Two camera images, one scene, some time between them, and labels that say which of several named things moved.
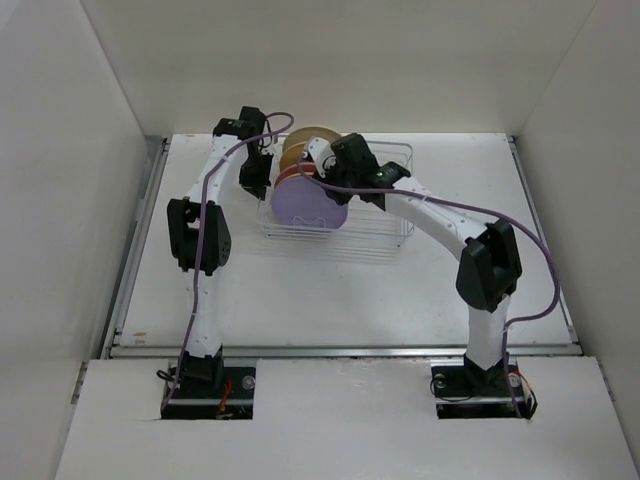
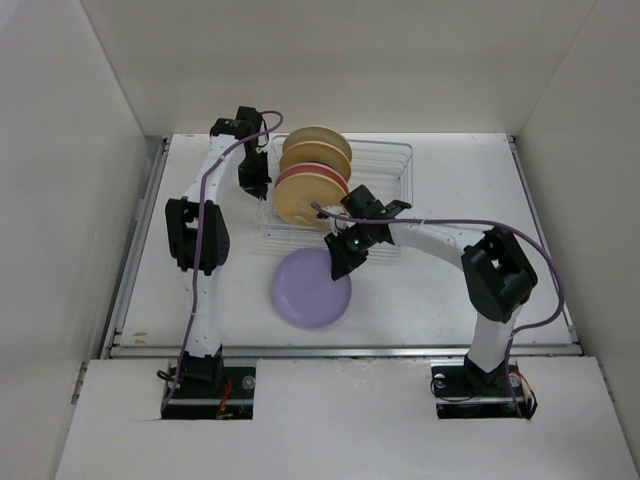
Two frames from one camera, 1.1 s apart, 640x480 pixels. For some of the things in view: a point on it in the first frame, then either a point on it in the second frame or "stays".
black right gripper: [341, 198] to [342, 260]
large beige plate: [303, 134] stays
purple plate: [301, 201] to [305, 293]
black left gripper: [257, 186] stays
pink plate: [294, 170] stays
